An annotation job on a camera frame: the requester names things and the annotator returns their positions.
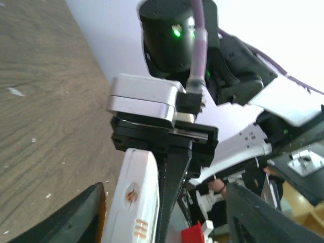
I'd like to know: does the red plastic bin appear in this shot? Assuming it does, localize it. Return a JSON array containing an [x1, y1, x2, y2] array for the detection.
[[181, 221, 205, 243]]

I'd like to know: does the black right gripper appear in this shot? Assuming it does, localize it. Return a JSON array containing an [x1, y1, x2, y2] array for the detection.
[[110, 116, 219, 242]]

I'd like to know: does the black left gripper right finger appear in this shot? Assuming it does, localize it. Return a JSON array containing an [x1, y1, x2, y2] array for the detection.
[[226, 183, 323, 243]]

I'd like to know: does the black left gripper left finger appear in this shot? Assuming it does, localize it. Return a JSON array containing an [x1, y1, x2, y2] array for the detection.
[[10, 182, 106, 243]]

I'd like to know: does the person hand in background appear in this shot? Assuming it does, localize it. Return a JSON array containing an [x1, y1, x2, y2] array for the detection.
[[208, 179, 227, 199]]

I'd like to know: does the white air conditioner remote control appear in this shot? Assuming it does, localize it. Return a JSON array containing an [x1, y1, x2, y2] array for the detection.
[[101, 148, 159, 243]]

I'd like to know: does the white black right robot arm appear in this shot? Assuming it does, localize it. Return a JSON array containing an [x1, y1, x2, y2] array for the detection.
[[102, 1, 323, 242]]

